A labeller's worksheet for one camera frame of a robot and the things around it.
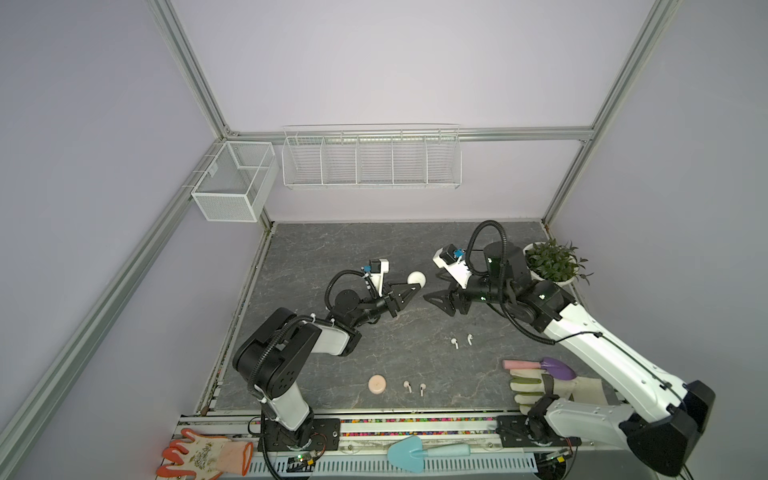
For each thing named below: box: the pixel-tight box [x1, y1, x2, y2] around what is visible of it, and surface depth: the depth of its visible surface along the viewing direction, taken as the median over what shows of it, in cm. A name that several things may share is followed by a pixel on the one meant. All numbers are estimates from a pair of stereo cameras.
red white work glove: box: [156, 429, 253, 480], surface depth 71 cm
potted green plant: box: [523, 238, 594, 287], surface depth 88 cm
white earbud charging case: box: [407, 271, 427, 288], surface depth 79 cm
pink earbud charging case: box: [368, 374, 387, 395], surface depth 82 cm
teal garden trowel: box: [387, 435, 471, 473], surface depth 72 cm
